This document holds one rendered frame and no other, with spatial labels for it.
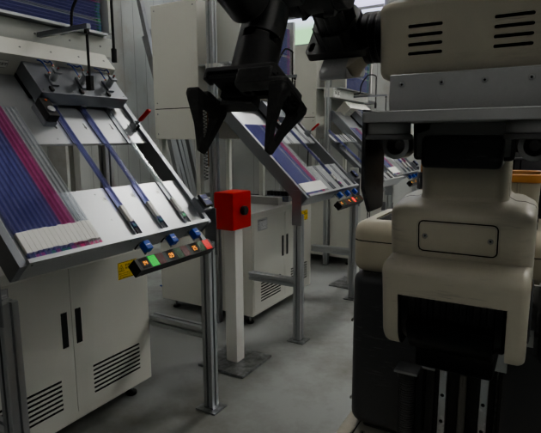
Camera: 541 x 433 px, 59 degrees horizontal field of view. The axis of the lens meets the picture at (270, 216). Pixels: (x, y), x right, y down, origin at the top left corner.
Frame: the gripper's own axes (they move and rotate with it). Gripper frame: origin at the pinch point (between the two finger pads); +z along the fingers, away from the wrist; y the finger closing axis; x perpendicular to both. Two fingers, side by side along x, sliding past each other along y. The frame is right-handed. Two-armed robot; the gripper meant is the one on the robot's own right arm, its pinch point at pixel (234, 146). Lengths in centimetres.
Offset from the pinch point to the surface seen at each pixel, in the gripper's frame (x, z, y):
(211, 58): 123, -105, -117
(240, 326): 146, 20, -80
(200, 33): 123, -122, -129
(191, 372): 137, 44, -94
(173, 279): 180, 2, -152
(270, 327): 192, 18, -89
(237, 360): 150, 35, -80
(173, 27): 119, -124, -144
